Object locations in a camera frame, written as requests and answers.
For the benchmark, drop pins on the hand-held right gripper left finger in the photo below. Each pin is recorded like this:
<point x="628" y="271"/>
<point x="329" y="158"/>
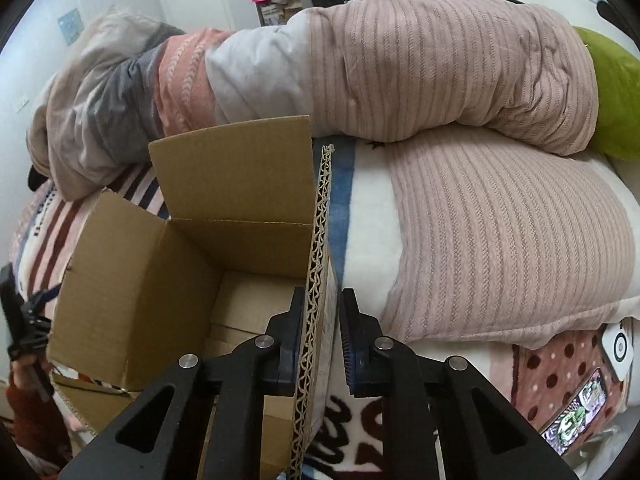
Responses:
<point x="294" y="345"/>

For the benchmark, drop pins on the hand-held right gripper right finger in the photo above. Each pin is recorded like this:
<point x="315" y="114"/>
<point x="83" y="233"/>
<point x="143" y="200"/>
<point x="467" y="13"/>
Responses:
<point x="350" y="347"/>

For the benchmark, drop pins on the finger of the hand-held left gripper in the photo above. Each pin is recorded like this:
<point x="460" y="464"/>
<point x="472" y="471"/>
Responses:
<point x="44" y="297"/>

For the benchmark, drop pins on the brown cardboard box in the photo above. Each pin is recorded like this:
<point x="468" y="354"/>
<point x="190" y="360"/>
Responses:
<point x="130" y="285"/>

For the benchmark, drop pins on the person's left forearm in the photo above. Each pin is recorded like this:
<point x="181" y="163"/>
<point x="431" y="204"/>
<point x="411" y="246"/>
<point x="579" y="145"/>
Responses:
<point x="35" y="420"/>

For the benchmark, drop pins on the striped printed blanket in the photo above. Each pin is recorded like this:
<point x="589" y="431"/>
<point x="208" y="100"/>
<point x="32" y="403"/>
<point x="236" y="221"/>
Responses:
<point x="365" y="240"/>

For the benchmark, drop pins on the pink ribbed pillow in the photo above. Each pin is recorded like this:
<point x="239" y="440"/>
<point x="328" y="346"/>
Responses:
<point x="500" y="240"/>

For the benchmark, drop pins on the smartphone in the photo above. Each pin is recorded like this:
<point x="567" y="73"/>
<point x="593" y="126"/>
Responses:
<point x="575" y="410"/>

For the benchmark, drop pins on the small white device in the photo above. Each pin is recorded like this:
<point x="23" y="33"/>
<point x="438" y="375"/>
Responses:
<point x="619" y="347"/>

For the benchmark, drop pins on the pink and grey rolled duvet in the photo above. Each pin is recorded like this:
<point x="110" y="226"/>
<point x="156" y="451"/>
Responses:
<point x="400" y="60"/>

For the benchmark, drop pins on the green plush pillow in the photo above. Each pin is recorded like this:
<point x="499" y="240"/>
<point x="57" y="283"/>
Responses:
<point x="620" y="90"/>

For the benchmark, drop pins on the light blue wall poster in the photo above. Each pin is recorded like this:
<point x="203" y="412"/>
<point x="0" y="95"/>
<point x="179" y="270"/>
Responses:
<point x="70" y="24"/>

